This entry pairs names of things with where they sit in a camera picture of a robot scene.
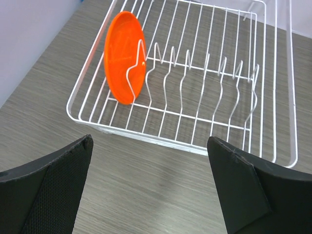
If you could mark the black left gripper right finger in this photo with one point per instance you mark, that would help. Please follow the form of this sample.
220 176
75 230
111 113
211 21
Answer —
258 196

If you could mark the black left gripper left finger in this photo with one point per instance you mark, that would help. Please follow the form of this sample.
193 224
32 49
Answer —
43 196

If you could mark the orange plate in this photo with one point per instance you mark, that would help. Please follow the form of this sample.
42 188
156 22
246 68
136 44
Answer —
124 62

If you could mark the white wire dish rack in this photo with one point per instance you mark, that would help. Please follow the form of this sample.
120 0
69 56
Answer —
204 68

